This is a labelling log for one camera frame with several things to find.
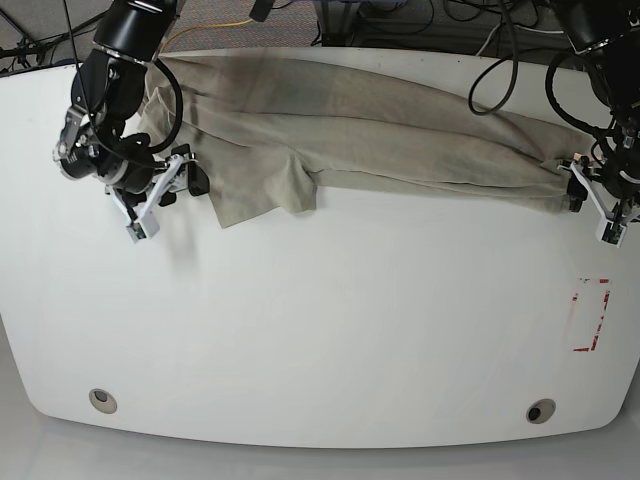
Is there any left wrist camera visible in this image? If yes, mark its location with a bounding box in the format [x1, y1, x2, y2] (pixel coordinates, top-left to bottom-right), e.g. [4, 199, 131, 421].
[596, 217, 627, 248]

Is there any yellow floor cable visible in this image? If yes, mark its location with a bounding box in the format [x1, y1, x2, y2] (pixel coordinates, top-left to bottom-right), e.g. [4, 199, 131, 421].
[159, 17, 254, 54]

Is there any beige T-shirt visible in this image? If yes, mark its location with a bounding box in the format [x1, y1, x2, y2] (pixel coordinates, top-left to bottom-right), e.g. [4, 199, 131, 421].
[139, 56, 588, 228]

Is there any red tape rectangle marking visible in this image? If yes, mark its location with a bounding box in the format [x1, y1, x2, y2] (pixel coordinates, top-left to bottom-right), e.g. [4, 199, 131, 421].
[567, 278, 612, 353]

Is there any table cable grommet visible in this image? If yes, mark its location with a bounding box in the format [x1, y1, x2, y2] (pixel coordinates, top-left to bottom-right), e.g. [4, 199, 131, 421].
[526, 398, 556, 425]
[89, 389, 117, 415]

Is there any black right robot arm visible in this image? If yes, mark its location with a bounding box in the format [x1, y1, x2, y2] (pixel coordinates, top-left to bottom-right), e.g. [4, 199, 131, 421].
[53, 1, 210, 240]

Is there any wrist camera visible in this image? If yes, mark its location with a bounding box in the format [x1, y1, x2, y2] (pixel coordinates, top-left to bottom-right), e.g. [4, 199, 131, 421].
[126, 213, 160, 243]
[596, 217, 627, 248]

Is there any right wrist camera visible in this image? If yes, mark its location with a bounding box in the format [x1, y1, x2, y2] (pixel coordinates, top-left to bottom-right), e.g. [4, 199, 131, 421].
[126, 213, 160, 243]

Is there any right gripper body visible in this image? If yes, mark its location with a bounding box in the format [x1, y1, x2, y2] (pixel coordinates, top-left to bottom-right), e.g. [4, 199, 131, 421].
[105, 153, 183, 216]

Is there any white floor cable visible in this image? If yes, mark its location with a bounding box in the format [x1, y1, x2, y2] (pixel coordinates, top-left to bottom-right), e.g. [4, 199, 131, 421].
[474, 22, 566, 57]

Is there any left table cable grommet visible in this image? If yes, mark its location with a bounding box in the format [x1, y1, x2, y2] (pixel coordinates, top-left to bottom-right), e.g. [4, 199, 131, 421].
[89, 389, 117, 415]

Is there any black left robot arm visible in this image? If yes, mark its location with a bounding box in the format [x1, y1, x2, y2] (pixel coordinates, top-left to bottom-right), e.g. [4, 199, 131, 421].
[544, 1, 639, 227]

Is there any right table cable grommet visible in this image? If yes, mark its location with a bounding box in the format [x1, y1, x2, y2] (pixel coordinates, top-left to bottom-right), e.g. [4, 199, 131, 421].
[526, 398, 556, 425]

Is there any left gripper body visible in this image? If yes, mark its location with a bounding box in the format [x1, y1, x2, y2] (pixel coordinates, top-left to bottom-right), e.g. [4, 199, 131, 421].
[558, 156, 639, 223]

